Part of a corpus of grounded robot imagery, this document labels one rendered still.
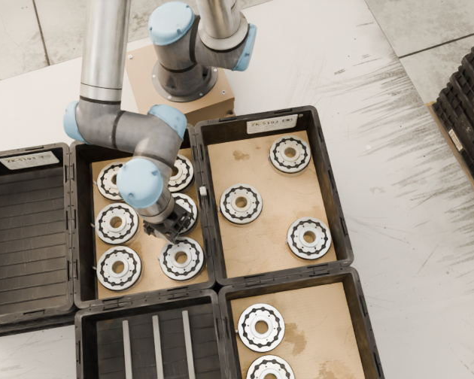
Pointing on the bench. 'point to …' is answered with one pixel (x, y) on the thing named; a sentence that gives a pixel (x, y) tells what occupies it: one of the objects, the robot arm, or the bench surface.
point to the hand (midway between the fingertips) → (167, 224)
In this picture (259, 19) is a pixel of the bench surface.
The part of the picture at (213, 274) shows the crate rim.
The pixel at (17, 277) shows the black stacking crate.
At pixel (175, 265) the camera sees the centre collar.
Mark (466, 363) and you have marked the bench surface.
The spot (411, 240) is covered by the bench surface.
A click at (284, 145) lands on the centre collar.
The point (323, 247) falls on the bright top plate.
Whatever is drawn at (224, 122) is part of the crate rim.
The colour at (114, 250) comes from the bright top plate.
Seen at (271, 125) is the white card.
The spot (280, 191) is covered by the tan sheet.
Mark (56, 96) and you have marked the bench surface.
